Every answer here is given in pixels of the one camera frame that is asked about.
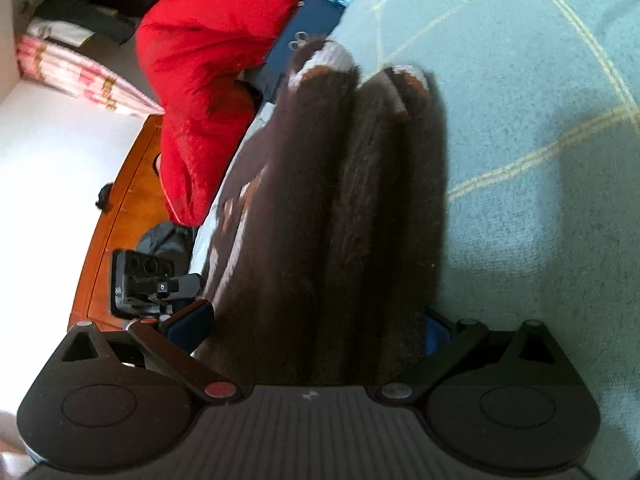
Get red down jacket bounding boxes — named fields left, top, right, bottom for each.
left=135, top=0, right=309, bottom=227

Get white folded cloth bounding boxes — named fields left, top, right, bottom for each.
left=25, top=16, right=97, bottom=49

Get dark grey cloth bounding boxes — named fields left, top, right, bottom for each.
left=135, top=221, right=197, bottom=277

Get wooden bed frame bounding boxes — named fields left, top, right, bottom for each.
left=72, top=114, right=167, bottom=334

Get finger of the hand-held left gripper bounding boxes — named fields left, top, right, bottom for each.
left=150, top=273, right=204, bottom=307

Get pink patterned cloth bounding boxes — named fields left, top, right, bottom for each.
left=15, top=34, right=164, bottom=117

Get navy pouch with cartoon badge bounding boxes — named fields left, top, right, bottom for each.
left=254, top=0, right=347, bottom=102

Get light blue bed sheet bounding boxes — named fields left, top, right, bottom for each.
left=189, top=0, right=640, bottom=480

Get brown lettered sweater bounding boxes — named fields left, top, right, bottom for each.
left=192, top=39, right=449, bottom=387

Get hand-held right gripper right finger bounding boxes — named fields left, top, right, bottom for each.
left=377, top=312, right=557, bottom=405

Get black hanging clothes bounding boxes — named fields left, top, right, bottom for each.
left=36, top=0, right=168, bottom=45

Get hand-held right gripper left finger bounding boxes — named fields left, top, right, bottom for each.
left=60, top=299, right=238, bottom=405

